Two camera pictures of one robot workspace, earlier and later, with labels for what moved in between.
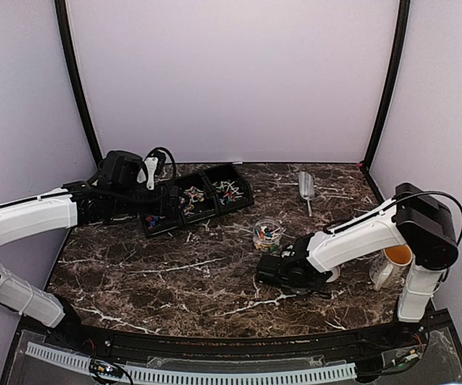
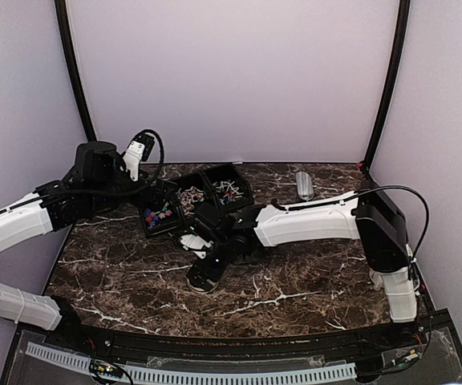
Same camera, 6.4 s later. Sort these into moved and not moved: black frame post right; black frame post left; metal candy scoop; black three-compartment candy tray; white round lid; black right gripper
Moved: black right gripper; white round lid
Not moved: black three-compartment candy tray; black frame post left; metal candy scoop; black frame post right
